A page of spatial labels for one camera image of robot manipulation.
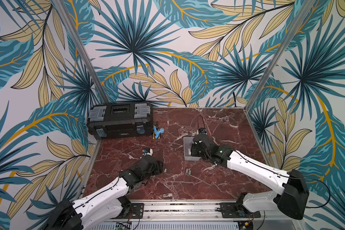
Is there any grey plastic storage box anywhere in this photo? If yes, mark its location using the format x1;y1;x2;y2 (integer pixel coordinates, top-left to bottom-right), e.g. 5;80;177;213
183;137;201;161

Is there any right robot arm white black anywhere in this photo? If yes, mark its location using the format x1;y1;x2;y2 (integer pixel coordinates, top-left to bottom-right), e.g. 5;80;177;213
191;133;309;220

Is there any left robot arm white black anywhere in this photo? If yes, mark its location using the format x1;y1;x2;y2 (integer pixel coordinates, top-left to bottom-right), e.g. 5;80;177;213
41;155;163;230

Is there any blue toy figure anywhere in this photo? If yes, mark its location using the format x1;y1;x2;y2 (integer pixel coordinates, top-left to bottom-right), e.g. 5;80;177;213
152;126;164;140

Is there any black plastic toolbox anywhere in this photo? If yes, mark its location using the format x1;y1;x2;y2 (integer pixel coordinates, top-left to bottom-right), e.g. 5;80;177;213
87;101;154;140

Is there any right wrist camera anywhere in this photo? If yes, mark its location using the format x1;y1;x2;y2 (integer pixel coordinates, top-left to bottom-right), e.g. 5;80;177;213
198;127;207;135

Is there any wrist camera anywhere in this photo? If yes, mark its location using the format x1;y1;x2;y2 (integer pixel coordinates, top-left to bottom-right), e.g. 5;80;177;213
142;148;153;156
198;127;207;135

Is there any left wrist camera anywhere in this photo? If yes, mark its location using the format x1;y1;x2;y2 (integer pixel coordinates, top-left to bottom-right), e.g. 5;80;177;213
142;148;153;156

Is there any aluminium rail front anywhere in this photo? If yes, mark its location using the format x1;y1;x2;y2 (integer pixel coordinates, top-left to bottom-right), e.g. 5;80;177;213
54;199;305;230

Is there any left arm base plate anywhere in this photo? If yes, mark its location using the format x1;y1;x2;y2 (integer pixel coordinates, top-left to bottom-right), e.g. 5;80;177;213
114;203;144;219

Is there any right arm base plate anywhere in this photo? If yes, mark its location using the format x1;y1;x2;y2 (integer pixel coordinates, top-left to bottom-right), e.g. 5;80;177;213
216;202;261;220

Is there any right metal frame post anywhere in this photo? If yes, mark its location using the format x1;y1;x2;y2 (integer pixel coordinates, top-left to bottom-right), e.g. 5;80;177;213
244;0;315;114

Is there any metal frame post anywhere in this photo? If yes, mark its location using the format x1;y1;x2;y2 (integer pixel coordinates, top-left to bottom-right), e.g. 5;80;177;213
53;0;109;104
244;0;315;114

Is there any left metal frame post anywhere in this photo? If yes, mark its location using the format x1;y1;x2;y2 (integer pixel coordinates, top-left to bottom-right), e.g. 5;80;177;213
53;0;109;104

